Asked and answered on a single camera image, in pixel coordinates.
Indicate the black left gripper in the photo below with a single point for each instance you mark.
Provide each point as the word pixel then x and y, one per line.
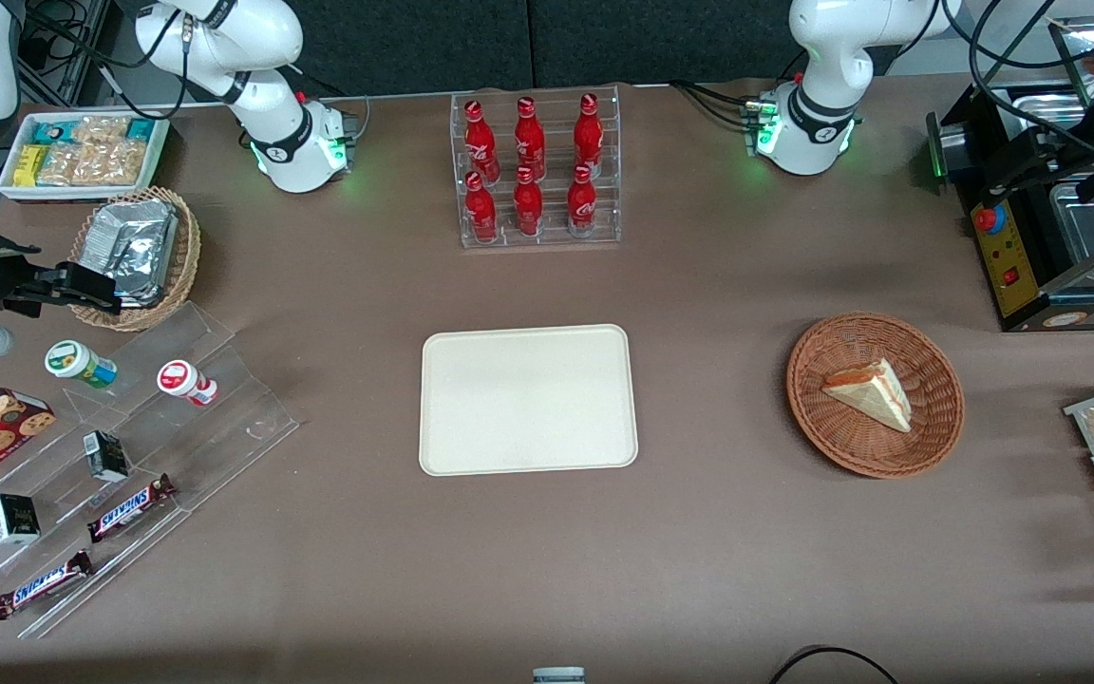
pixel 1046 149

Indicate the triangle sandwich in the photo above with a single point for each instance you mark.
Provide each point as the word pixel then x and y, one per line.
pixel 875 394

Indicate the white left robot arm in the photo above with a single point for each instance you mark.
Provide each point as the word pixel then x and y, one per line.
pixel 822 57

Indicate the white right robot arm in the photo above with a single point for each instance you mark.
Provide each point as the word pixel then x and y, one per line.
pixel 262 104

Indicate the white rectangular snack tray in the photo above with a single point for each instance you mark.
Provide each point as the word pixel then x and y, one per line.
pixel 10 188

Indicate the small tan wicker basket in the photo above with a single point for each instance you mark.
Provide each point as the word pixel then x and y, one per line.
pixel 186 247

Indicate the round brown wicker basket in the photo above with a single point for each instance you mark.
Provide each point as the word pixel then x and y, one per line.
pixel 832 437

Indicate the beige plastic tray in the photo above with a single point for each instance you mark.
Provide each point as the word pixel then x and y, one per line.
pixel 528 399

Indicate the green lid white cup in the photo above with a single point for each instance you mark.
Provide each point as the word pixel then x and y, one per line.
pixel 72 361

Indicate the silver foil pack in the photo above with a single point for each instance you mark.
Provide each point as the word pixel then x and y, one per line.
pixel 129 242
pixel 153 298

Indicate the black food warmer machine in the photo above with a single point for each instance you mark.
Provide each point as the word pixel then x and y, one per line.
pixel 1008 266

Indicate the clear bag of crackers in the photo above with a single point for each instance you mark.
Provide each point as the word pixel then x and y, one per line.
pixel 110 163
pixel 101 131
pixel 58 164

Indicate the yellow snack packet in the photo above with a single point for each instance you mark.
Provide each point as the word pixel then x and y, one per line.
pixel 30 166

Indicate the red lid white cup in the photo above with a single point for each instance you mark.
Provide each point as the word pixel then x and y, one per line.
pixel 179 378

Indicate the teal snack packet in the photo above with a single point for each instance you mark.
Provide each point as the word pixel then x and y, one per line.
pixel 51 133
pixel 141 129

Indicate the small black carton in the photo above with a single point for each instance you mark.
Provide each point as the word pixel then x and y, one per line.
pixel 106 456
pixel 13 519

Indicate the clear acrylic step display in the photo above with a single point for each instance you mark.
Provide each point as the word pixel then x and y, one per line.
pixel 224 437

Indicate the brown Snickers bar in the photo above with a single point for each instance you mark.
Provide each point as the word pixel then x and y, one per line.
pixel 129 508
pixel 42 585

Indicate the black equipment rack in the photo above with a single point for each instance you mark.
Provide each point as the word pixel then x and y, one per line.
pixel 63 57

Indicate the dark fabric partition panel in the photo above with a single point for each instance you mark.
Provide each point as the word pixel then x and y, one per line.
pixel 661 38
pixel 414 43

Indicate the red cola bottle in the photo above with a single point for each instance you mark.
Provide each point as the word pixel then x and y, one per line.
pixel 589 133
pixel 529 138
pixel 582 207
pixel 480 142
pixel 480 214
pixel 528 209

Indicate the clear acrylic bottle rack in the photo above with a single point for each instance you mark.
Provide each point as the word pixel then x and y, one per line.
pixel 552 237

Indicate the grey capped object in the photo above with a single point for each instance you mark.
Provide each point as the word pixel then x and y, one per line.
pixel 558 676

